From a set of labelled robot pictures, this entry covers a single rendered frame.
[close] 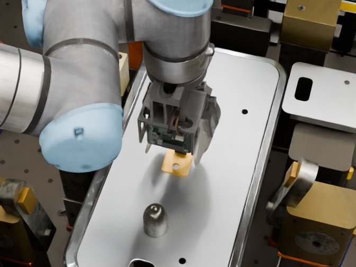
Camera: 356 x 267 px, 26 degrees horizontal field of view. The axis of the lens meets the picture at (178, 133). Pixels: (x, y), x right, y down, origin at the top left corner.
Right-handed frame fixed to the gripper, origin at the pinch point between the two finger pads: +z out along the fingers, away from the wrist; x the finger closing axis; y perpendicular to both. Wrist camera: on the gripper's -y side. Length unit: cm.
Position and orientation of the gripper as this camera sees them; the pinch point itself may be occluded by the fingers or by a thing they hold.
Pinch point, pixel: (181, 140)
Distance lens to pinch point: 106.6
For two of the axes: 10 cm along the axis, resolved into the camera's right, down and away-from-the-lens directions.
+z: 0.0, 5.5, 8.4
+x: 9.6, 2.3, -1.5
